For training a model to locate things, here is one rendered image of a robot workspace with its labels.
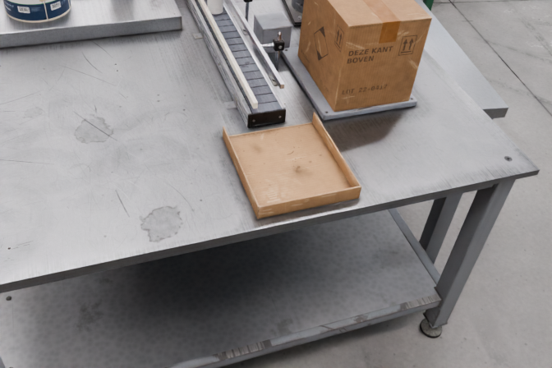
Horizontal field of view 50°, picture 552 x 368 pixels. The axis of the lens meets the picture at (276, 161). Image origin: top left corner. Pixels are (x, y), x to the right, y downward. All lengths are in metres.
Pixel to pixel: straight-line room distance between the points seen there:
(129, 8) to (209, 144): 0.68
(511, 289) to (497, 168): 0.95
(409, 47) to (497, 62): 2.24
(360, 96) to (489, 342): 1.10
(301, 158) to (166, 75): 0.52
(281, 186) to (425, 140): 0.45
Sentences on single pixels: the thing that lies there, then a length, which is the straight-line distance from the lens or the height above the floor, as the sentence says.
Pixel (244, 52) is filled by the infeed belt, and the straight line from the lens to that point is 1.82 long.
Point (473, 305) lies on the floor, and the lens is 2.41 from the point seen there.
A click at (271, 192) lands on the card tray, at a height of 0.83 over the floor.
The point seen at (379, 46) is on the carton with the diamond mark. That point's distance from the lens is 1.59.
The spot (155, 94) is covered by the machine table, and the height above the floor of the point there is 0.83.
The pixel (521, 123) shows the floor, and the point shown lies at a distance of 3.38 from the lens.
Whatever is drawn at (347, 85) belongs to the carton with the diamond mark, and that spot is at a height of 0.94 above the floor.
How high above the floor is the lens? 1.84
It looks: 42 degrees down
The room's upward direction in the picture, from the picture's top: 6 degrees clockwise
